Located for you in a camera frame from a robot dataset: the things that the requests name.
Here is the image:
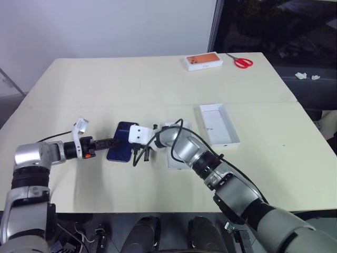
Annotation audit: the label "dark blue smartphone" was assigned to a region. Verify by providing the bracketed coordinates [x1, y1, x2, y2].
[106, 121, 140, 163]

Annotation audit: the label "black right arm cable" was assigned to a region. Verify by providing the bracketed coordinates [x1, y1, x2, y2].
[132, 118, 270, 205]

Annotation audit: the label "open white phone box base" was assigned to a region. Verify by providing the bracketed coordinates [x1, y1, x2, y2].
[199, 103, 242, 151]

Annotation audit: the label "metal clamp bracket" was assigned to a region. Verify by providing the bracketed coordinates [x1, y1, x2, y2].
[224, 221, 251, 253]

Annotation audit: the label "white phone box lid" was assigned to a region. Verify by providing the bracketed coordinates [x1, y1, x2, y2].
[161, 120, 193, 171]

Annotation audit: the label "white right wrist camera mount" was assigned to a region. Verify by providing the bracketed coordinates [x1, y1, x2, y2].
[128, 124, 158, 145]

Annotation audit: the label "grey metal rail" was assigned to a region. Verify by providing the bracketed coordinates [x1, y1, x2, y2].
[0, 67, 27, 98]

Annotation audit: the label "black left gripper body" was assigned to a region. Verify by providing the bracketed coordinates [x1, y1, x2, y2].
[78, 136, 96, 159]

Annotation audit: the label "red handled scissors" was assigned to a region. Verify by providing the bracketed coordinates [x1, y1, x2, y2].
[225, 52, 254, 70]

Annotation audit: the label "dark rounded shape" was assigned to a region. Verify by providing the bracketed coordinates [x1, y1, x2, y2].
[121, 216, 162, 253]
[187, 216, 229, 253]

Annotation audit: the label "white box with orange phone print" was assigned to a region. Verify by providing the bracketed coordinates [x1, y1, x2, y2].
[182, 52, 225, 72]

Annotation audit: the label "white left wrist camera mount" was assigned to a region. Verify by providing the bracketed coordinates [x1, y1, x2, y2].
[71, 118, 90, 159]

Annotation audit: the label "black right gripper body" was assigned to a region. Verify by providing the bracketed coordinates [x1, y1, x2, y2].
[132, 142, 152, 156]

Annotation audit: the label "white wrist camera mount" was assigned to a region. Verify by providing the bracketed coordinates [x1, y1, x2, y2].
[128, 124, 158, 145]
[71, 118, 90, 159]

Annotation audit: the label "beige cushioned chair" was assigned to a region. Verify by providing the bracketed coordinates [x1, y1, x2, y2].
[315, 109, 337, 157]

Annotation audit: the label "thin white wire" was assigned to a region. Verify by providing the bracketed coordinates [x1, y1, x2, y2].
[74, 222, 96, 244]

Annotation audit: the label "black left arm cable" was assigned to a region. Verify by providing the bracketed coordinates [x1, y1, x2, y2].
[36, 131, 74, 144]

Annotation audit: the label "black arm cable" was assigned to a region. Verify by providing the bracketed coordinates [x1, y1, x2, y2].
[36, 131, 74, 144]
[132, 118, 270, 205]

